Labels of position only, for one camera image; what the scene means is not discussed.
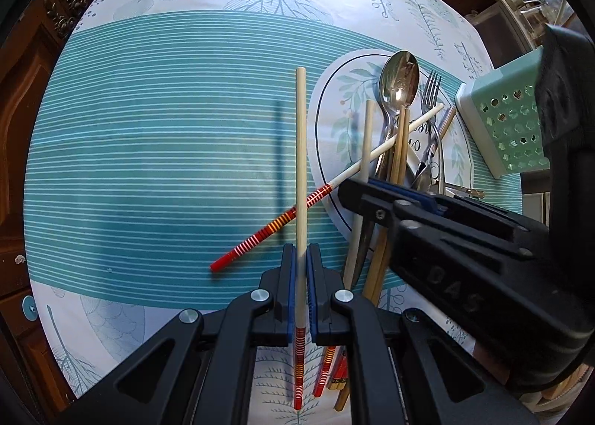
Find white leaf print plate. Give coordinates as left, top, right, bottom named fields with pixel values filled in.
left=309, top=53, right=475, bottom=263

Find large metal spoon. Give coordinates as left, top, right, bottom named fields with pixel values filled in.
left=352, top=50, right=421, bottom=290

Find metal fork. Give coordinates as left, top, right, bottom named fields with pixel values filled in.
left=418, top=70, right=447, bottom=195

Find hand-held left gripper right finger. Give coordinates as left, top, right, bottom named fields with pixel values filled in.
left=307, top=243, right=540, bottom=425

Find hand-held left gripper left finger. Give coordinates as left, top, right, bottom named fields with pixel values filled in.
left=56, top=243, right=298, bottom=425

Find red striped cream chopstick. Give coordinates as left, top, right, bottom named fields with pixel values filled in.
left=210, top=103, right=446, bottom=273
left=293, top=68, right=308, bottom=411
left=313, top=99, right=376, bottom=399

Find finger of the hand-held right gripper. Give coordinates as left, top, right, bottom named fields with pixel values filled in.
left=369, top=178, right=551, bottom=240
left=338, top=178, right=540, bottom=268

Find teal striped leaf print tablecloth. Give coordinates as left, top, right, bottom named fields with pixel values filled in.
left=23, top=0, right=524, bottom=425

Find ornate metal utensil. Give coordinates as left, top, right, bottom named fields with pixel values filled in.
left=445, top=184, right=487, bottom=199

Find green plastic utensil basket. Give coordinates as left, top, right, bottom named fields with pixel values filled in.
left=454, top=47, right=551, bottom=179

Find brown wooden chopstick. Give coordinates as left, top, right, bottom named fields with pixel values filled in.
left=331, top=105, right=407, bottom=409
left=437, top=106, right=459, bottom=140
left=335, top=108, right=414, bottom=409

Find grey steel cabinet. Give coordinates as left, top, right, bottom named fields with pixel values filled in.
left=472, top=4, right=524, bottom=70

